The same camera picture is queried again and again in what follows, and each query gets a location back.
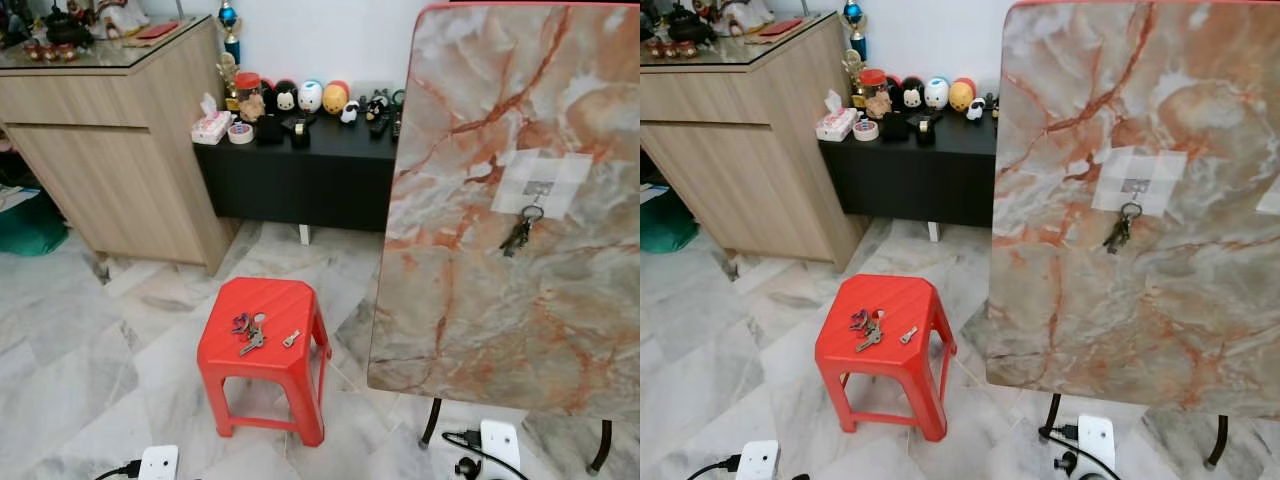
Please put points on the small gold trophy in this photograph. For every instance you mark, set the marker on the small gold trophy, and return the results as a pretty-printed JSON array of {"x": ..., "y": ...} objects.
[
  {"x": 852, "y": 72},
  {"x": 228, "y": 78}
]

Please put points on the small single silver key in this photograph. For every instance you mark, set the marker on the small single silver key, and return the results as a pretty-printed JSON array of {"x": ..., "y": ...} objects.
[
  {"x": 908, "y": 335},
  {"x": 291, "y": 338}
]

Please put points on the yellow round toy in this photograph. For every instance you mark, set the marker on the yellow round toy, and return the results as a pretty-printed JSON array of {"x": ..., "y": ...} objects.
[
  {"x": 335, "y": 97},
  {"x": 961, "y": 94}
]

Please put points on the flat red case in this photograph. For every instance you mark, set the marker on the flat red case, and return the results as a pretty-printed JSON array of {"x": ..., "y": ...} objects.
[
  {"x": 782, "y": 27},
  {"x": 158, "y": 31}
]

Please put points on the white crumpled sheet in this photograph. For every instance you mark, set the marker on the white crumpled sheet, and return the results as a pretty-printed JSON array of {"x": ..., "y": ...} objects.
[
  {"x": 650, "y": 192},
  {"x": 15, "y": 197}
]

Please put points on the green plastic bucket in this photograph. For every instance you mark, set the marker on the green plastic bucket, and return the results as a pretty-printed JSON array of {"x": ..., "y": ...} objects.
[
  {"x": 662, "y": 228},
  {"x": 25, "y": 232}
]

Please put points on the light wooden cabinet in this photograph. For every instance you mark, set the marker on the light wooden cabinet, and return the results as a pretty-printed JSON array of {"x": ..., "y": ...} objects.
[
  {"x": 120, "y": 160},
  {"x": 740, "y": 160}
]

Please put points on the small panda figure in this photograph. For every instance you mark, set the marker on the small panda figure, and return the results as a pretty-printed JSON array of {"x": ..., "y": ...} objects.
[
  {"x": 350, "y": 112},
  {"x": 975, "y": 109}
]

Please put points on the small black box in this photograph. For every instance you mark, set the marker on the small black box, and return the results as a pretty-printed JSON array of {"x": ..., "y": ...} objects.
[
  {"x": 895, "y": 125},
  {"x": 270, "y": 128}
]

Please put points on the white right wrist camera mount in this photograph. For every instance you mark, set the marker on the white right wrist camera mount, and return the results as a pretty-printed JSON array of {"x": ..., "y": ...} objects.
[
  {"x": 1097, "y": 442},
  {"x": 502, "y": 445}
]

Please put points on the white pink tissue box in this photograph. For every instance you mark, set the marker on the white pink tissue box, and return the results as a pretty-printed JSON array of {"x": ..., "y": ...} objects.
[
  {"x": 212, "y": 128},
  {"x": 837, "y": 125}
]

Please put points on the black white plush toy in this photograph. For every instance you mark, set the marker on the black white plush toy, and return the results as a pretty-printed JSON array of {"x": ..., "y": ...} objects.
[{"x": 378, "y": 102}]

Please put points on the white tape roll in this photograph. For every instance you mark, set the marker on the white tape roll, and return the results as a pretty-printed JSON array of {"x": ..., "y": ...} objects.
[
  {"x": 240, "y": 134},
  {"x": 866, "y": 131}
]

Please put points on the black teapot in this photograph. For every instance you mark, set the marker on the black teapot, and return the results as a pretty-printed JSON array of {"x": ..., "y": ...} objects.
[
  {"x": 690, "y": 25},
  {"x": 65, "y": 28}
]

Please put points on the white figurine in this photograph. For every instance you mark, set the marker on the white figurine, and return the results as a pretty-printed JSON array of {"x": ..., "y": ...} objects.
[
  {"x": 120, "y": 15},
  {"x": 745, "y": 14}
]

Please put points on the black low console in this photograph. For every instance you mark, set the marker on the black low console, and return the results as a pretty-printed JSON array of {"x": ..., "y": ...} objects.
[
  {"x": 920, "y": 180},
  {"x": 300, "y": 180}
]

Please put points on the small red tea cup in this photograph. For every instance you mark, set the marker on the small red tea cup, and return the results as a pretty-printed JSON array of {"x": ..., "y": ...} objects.
[
  {"x": 40, "y": 50},
  {"x": 682, "y": 50},
  {"x": 655, "y": 48},
  {"x": 66, "y": 52}
]

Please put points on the black remote control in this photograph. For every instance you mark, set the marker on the black remote control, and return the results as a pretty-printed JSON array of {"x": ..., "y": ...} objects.
[{"x": 382, "y": 126}]

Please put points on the small brown teddy toy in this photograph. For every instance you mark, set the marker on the small brown teddy toy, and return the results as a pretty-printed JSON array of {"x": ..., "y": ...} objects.
[
  {"x": 252, "y": 107},
  {"x": 878, "y": 104}
]

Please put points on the silver key bunch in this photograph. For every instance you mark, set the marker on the silver key bunch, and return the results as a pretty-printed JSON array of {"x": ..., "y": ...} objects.
[
  {"x": 870, "y": 340},
  {"x": 253, "y": 343}
]

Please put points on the clear adhesive metal hook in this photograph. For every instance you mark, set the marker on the clear adhesive metal hook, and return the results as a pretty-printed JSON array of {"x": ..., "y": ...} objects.
[
  {"x": 540, "y": 180},
  {"x": 1140, "y": 178}
]

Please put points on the trophy with blue ball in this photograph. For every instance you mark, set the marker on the trophy with blue ball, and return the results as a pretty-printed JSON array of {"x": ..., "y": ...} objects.
[
  {"x": 853, "y": 18},
  {"x": 229, "y": 22}
]

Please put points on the black shelf unit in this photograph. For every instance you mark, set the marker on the black shelf unit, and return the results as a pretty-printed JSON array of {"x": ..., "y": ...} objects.
[{"x": 8, "y": 160}]

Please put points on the marble pattern folding table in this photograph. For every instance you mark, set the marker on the marble pattern folding table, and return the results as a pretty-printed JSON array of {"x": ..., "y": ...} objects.
[
  {"x": 1130, "y": 300},
  {"x": 500, "y": 300}
]

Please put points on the jar with red lid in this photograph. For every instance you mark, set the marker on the jar with red lid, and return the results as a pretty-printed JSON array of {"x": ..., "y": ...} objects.
[
  {"x": 247, "y": 82},
  {"x": 873, "y": 78}
]

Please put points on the red plastic stool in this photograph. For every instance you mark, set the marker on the red plastic stool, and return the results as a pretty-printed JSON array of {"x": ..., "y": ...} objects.
[
  {"x": 905, "y": 295},
  {"x": 285, "y": 300}
]

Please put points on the black tape dispenser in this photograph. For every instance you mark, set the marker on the black tape dispenser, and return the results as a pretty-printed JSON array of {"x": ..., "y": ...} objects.
[
  {"x": 925, "y": 125},
  {"x": 298, "y": 127}
]

